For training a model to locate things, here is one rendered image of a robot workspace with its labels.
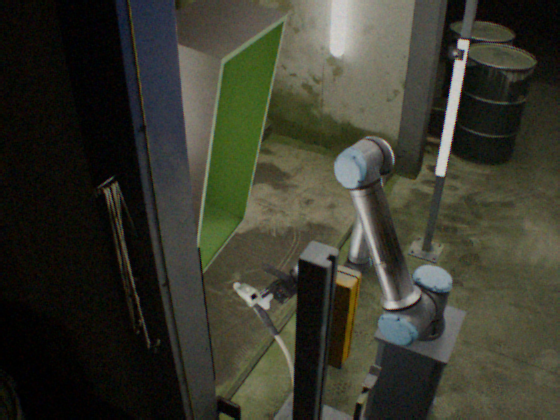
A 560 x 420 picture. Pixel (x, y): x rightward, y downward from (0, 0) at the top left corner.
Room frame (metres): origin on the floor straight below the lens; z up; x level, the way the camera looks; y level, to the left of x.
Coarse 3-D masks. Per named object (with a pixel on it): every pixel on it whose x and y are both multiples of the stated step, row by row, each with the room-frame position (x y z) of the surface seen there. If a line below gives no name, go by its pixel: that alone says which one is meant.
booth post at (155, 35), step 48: (96, 0) 1.06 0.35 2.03; (144, 0) 1.11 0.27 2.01; (96, 48) 1.07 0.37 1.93; (144, 48) 1.10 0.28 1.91; (96, 96) 1.09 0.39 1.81; (144, 96) 1.08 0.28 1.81; (96, 144) 1.10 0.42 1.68; (144, 144) 1.06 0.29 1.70; (144, 192) 1.04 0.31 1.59; (144, 240) 1.05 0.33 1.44; (192, 240) 1.18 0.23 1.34; (144, 288) 1.07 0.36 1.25; (192, 288) 1.15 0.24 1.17; (144, 336) 1.09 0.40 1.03; (192, 336) 1.12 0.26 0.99; (144, 384) 1.12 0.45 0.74; (192, 384) 1.09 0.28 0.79
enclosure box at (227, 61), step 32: (224, 0) 2.36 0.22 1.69; (192, 32) 1.97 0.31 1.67; (224, 32) 2.02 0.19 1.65; (256, 32) 2.07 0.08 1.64; (192, 64) 1.83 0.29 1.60; (224, 64) 2.46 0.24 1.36; (256, 64) 2.40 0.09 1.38; (192, 96) 1.84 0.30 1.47; (224, 96) 2.47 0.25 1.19; (256, 96) 2.40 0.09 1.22; (192, 128) 1.84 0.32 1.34; (224, 128) 2.47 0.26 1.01; (256, 128) 2.40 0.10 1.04; (192, 160) 1.85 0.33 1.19; (224, 160) 2.48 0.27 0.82; (256, 160) 2.40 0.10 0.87; (192, 192) 1.86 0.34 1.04; (224, 192) 2.48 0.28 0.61; (224, 224) 2.37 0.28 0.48
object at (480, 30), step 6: (456, 24) 4.87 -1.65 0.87; (462, 24) 4.89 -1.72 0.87; (474, 24) 4.92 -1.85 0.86; (480, 24) 4.92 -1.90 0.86; (486, 24) 4.91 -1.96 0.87; (456, 30) 4.71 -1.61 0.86; (474, 30) 4.73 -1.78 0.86; (480, 30) 4.74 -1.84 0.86; (486, 30) 4.75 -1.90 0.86; (492, 30) 4.75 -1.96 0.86; (498, 30) 4.77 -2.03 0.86; (504, 30) 4.76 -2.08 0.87; (474, 36) 4.56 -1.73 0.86; (480, 36) 4.56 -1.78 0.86; (486, 36) 4.57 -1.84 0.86; (492, 36) 4.58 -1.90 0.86; (498, 36) 4.59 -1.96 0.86; (504, 36) 4.60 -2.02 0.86; (510, 36) 4.60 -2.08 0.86
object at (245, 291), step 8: (240, 288) 1.57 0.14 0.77; (248, 288) 1.44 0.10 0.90; (240, 296) 1.61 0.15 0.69; (248, 296) 1.40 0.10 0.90; (256, 296) 1.40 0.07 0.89; (256, 304) 1.45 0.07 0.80; (256, 312) 1.44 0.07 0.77; (264, 312) 1.44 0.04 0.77; (264, 320) 1.42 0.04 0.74; (272, 328) 1.41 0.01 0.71; (272, 336) 1.40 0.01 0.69
